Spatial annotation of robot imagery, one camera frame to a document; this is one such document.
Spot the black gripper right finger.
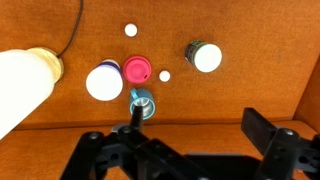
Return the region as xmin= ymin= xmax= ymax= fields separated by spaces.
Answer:
xmin=241 ymin=107 xmax=320 ymax=180

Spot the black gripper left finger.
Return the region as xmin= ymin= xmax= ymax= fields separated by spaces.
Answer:
xmin=59 ymin=108 xmax=208 ymax=180

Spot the small white ball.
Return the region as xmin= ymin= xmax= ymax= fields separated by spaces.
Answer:
xmin=124 ymin=23 xmax=139 ymax=38
xmin=158 ymin=70 xmax=172 ymax=83

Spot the teal green metal cup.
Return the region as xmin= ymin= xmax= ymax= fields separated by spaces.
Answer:
xmin=128 ymin=87 xmax=156 ymax=120

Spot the white cup purple band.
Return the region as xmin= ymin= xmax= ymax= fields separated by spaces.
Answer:
xmin=85 ymin=59 xmax=124 ymax=102

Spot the pink round lid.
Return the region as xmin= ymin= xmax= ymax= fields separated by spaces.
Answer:
xmin=122 ymin=55 xmax=153 ymax=84

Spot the jar with pale green lid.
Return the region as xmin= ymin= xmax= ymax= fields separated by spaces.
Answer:
xmin=184 ymin=40 xmax=223 ymax=74

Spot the black lamp cable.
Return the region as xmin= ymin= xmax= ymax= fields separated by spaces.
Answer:
xmin=56 ymin=0 xmax=85 ymax=59

